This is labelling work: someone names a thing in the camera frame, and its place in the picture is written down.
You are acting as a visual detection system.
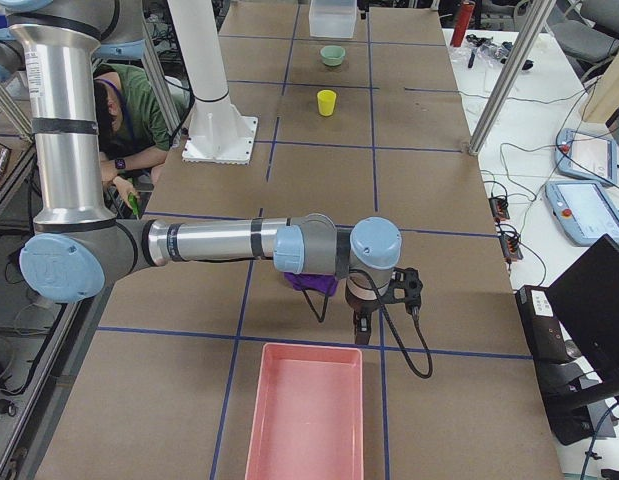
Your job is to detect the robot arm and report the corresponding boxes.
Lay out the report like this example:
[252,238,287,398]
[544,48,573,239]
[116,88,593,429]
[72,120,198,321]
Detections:
[4,1,402,344]

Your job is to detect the clear plastic box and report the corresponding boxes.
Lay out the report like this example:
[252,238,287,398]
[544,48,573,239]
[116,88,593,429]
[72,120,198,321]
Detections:
[309,0,358,39]

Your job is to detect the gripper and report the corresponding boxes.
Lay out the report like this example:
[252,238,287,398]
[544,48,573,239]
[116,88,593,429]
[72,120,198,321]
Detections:
[345,277,380,345]

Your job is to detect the purple cloth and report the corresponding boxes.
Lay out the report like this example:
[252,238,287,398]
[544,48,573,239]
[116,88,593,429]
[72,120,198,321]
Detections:
[283,272,338,297]

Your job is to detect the teach pendant far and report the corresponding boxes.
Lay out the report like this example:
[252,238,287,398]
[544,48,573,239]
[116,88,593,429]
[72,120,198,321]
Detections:
[555,128,619,186]

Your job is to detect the black computer box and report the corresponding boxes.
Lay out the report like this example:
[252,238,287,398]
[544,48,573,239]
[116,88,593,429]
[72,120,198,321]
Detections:
[515,285,571,364]

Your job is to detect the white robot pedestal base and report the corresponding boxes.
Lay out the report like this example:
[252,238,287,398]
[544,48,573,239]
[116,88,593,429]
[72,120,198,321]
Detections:
[168,0,258,165]

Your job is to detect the teach pendant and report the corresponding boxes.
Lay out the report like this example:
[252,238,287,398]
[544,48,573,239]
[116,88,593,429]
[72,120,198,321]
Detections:
[555,128,619,186]
[545,180,619,246]

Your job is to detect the red bottle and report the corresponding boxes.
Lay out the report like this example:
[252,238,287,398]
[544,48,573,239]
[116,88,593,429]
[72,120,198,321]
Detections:
[450,0,476,48]

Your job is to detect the black camera cable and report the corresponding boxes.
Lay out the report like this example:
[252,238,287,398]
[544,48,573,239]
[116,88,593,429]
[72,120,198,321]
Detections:
[350,268,434,380]

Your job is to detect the pink plastic bin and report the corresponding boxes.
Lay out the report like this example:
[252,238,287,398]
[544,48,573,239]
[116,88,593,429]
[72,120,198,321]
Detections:
[245,343,364,479]

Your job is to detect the aluminium frame post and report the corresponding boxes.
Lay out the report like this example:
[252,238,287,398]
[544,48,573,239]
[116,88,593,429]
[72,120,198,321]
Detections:
[467,0,555,156]

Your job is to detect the yellow paper cup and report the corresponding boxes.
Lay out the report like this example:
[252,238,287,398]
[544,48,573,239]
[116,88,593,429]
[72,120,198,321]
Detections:
[316,89,337,117]

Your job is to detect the green ceramic bowl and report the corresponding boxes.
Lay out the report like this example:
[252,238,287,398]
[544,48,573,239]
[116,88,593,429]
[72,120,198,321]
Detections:
[320,45,346,67]

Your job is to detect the teach pendant near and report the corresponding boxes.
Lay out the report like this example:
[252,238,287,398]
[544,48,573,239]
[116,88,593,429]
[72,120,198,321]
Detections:
[545,180,619,246]

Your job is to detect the person in green shirt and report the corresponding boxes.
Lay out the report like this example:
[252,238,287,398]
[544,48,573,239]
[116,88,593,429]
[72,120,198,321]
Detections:
[93,63,171,199]

